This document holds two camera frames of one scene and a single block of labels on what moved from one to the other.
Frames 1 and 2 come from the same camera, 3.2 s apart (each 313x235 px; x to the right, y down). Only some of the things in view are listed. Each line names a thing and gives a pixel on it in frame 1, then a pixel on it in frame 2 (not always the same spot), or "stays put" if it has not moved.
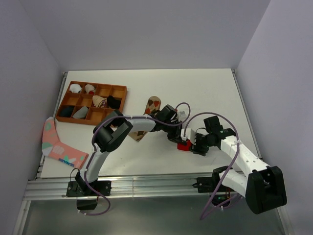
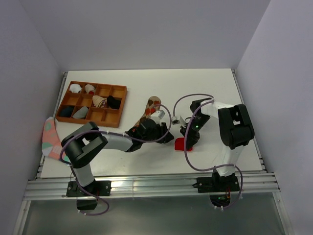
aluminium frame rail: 43,189 stays put
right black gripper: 196,149 -> 192,138
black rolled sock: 112,103 stays put
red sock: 181,147 stays put
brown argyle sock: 153,105 stays put
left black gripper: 176,136 -> 163,130
